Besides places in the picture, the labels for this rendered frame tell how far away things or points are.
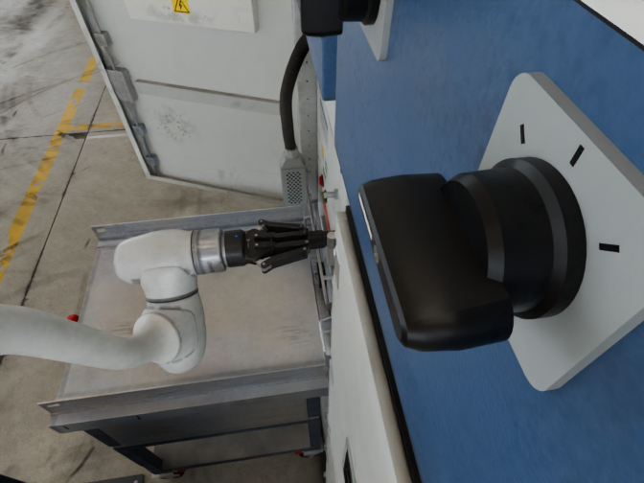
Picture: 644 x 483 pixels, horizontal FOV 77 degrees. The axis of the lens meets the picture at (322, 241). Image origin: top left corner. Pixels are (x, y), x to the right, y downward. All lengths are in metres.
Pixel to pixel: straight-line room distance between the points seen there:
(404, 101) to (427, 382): 0.11
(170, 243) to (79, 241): 2.04
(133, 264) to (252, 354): 0.45
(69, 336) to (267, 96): 0.83
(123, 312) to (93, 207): 1.76
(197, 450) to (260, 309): 0.77
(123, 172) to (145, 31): 1.96
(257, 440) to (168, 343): 1.00
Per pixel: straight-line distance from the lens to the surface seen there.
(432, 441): 0.19
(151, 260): 0.82
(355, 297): 0.35
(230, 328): 1.19
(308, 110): 1.16
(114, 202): 2.98
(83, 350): 0.70
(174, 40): 1.29
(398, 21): 0.18
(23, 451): 2.29
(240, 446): 1.77
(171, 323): 0.82
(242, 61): 1.22
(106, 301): 1.36
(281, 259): 0.80
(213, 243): 0.81
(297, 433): 1.76
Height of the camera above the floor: 1.87
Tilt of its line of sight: 50 degrees down
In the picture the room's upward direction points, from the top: straight up
